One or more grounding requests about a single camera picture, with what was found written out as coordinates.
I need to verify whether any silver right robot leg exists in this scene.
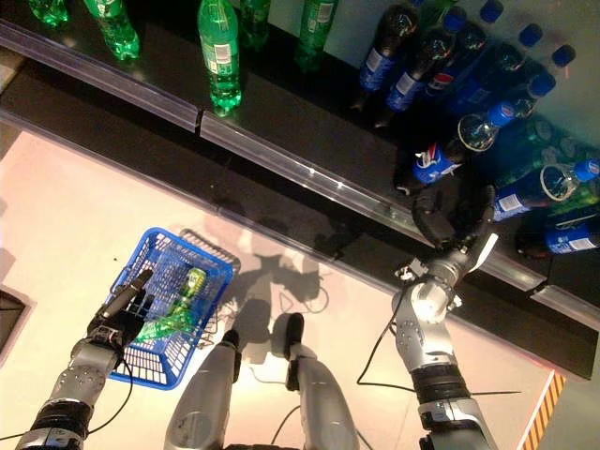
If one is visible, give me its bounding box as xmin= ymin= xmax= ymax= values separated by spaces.
xmin=286 ymin=341 xmax=361 ymax=450

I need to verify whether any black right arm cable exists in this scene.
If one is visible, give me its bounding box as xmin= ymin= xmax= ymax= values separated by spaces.
xmin=356 ymin=322 xmax=423 ymax=395

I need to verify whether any black thin body cable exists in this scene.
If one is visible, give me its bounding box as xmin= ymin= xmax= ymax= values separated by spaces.
xmin=269 ymin=405 xmax=302 ymax=446

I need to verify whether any dark robot waist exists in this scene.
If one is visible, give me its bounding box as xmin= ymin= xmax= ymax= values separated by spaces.
xmin=224 ymin=442 xmax=310 ymax=450

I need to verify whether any silver robot leg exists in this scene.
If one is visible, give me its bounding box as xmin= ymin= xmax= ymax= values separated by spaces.
xmin=286 ymin=341 xmax=361 ymax=450
xmin=163 ymin=339 xmax=243 ymax=450

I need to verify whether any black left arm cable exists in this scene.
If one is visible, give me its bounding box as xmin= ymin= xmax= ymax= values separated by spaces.
xmin=86 ymin=360 xmax=135 ymax=435

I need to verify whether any yellow black hazard strip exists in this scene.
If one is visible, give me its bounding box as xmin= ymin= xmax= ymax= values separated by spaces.
xmin=518 ymin=368 xmax=568 ymax=450

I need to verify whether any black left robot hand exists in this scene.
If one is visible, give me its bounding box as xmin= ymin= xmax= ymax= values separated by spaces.
xmin=86 ymin=268 xmax=156 ymax=351

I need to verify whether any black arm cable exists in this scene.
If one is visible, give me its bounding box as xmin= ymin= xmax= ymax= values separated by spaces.
xmin=86 ymin=360 xmax=135 ymax=435
xmin=356 ymin=322 xmax=423 ymax=395

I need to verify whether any black base plinth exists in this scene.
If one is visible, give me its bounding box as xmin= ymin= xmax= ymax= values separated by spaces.
xmin=0 ymin=285 xmax=38 ymax=371
xmin=0 ymin=60 xmax=592 ymax=382

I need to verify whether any green plastic soda bottle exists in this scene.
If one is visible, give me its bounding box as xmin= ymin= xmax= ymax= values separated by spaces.
xmin=82 ymin=0 xmax=142 ymax=61
xmin=292 ymin=0 xmax=341 ymax=74
xmin=496 ymin=116 xmax=600 ymax=188
xmin=135 ymin=304 xmax=198 ymax=343
xmin=238 ymin=0 xmax=273 ymax=53
xmin=175 ymin=266 xmax=208 ymax=313
xmin=196 ymin=0 xmax=244 ymax=117
xmin=27 ymin=0 xmax=71 ymax=27

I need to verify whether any blue plastic shopping basket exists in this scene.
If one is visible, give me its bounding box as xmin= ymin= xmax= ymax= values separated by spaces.
xmin=103 ymin=227 xmax=235 ymax=391

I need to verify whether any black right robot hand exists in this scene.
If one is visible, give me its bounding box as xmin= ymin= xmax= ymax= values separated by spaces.
xmin=411 ymin=185 xmax=499 ymax=273

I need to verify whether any black right robot foot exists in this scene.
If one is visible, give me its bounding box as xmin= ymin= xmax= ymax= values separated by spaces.
xmin=282 ymin=312 xmax=306 ymax=362

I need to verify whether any silver left robot leg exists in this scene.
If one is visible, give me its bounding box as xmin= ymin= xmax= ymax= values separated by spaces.
xmin=163 ymin=339 xmax=243 ymax=450

